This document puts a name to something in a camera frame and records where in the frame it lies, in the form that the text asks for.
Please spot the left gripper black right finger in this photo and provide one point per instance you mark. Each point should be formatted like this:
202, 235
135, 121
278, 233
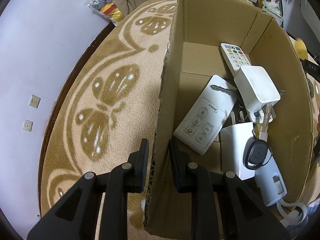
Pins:
221, 202

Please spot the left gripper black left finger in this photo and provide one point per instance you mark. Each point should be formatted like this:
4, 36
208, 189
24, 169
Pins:
96, 204

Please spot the light blue cylinder device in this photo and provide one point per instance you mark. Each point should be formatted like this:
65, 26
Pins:
269, 180

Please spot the black car key fob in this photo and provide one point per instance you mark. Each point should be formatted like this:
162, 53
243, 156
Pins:
259, 152

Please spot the white wall remote holder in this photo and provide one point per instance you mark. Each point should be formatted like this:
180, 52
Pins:
235, 141

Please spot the white air conditioner remote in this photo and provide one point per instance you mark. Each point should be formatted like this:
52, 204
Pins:
206, 117

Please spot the white square power adapter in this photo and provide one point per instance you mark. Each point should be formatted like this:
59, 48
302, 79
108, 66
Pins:
256, 87

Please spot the white TV remote coloured buttons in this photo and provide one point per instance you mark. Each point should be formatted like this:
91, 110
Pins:
235, 58

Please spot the yellow oval banana gadget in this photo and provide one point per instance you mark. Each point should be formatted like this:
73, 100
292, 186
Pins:
301, 49

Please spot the brown cardboard box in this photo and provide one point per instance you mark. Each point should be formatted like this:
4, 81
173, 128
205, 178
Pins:
197, 30

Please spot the beige patterned blanket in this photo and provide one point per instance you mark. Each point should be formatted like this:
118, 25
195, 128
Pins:
112, 105

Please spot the white rolling cart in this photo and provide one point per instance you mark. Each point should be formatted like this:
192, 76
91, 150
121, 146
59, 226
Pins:
275, 1

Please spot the bag of plush toys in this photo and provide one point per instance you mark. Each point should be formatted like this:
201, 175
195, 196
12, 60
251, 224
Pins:
106, 8

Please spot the lower wall socket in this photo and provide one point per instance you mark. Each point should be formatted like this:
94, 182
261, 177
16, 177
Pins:
27, 125

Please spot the wall socket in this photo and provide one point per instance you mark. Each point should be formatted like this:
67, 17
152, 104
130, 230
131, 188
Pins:
34, 101
27, 125

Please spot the upper wall socket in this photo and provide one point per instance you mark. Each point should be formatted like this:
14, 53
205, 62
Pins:
34, 101

